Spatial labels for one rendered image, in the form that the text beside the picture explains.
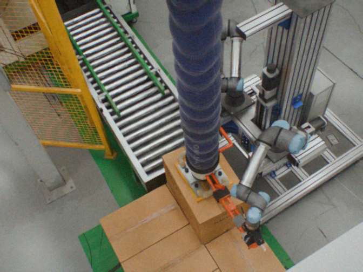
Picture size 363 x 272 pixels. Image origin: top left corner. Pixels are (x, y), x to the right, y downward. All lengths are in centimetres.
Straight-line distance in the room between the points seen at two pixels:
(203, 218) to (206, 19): 154
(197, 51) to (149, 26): 362
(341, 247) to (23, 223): 403
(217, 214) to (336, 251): 259
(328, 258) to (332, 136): 390
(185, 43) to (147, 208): 184
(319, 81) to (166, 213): 152
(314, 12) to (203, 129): 88
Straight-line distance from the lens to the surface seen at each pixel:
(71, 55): 326
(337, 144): 421
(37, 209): 432
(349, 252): 37
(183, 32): 185
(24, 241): 424
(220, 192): 285
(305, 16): 250
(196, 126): 235
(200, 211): 295
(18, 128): 352
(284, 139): 250
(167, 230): 335
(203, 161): 270
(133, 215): 343
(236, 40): 300
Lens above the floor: 366
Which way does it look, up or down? 56 degrees down
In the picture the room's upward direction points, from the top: 7 degrees counter-clockwise
